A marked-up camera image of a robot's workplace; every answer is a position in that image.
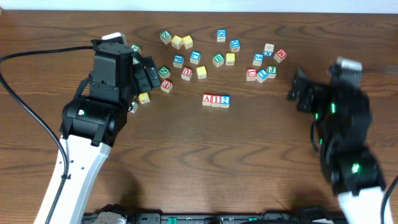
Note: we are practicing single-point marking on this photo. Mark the blue letter D block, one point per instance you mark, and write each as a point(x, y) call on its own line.
point(221, 35)

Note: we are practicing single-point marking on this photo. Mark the blue letter L block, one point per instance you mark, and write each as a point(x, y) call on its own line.
point(195, 57)

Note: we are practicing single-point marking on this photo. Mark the yellow block left of pair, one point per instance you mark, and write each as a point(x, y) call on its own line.
point(177, 42)

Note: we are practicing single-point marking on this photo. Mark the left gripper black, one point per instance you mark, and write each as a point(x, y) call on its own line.
point(143, 84)

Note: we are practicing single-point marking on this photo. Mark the green letter J block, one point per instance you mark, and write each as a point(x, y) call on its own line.
point(272, 71)

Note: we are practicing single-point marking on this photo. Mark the red letter u block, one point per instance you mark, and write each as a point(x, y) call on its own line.
point(251, 75)
point(186, 73)

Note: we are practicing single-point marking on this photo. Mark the blue number 2 block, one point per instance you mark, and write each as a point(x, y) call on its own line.
point(225, 101)

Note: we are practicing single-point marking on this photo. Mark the red letter E block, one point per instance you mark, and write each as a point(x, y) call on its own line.
point(166, 86)

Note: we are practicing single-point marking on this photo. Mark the yellow letter S block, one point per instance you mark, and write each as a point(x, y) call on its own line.
point(201, 72)

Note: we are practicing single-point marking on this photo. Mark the green letter Z block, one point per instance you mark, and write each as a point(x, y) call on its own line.
point(166, 37)

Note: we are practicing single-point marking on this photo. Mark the blue letter P block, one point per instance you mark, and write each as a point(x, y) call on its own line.
point(178, 61)

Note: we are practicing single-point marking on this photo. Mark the green number 1 block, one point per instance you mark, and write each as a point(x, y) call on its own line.
point(135, 60)

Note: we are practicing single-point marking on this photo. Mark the blue letter I block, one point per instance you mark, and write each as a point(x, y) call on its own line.
point(262, 75)

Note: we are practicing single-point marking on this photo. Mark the red letter A block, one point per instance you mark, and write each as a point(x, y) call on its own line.
point(206, 99)

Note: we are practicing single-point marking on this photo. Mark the green letter N block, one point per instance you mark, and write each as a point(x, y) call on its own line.
point(164, 72)

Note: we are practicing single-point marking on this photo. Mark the yellow block right of pair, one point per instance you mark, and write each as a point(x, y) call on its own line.
point(187, 41)

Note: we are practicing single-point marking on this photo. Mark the green letter B block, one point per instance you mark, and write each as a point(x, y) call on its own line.
point(218, 59)

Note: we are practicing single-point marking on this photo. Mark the blue letter Q block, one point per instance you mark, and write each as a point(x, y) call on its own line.
point(235, 45)

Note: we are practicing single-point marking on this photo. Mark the red letter I block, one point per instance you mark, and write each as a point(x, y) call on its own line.
point(215, 101)

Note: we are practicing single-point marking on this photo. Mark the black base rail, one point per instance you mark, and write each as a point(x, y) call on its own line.
point(116, 214)

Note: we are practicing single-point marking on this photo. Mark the red letter U block right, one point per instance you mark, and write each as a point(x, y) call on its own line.
point(251, 75)

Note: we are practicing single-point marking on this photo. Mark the blue letter X block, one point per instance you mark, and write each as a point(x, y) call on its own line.
point(268, 50)

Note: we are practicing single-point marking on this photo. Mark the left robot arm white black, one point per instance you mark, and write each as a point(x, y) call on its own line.
point(90, 124)

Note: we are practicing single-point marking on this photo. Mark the green block under gripper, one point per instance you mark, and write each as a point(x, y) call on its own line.
point(133, 107)

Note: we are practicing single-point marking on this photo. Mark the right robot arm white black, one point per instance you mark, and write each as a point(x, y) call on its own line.
point(342, 117)

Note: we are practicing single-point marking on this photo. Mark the yellow block lower left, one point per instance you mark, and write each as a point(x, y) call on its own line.
point(144, 98)

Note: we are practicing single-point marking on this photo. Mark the blue number 5 block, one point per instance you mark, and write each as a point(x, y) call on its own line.
point(258, 59)

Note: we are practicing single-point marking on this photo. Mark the yellow block beside B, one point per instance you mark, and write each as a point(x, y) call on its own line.
point(230, 58)

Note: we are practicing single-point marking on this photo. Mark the yellow block of pair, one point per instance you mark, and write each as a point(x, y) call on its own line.
point(187, 41)
point(177, 42)

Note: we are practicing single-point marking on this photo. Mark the red letter U block centre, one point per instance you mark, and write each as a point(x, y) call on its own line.
point(186, 73)

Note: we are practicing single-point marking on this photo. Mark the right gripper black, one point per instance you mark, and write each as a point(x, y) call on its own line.
point(313, 91)

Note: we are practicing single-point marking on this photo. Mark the red letter M block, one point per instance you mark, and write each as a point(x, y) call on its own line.
point(280, 55)

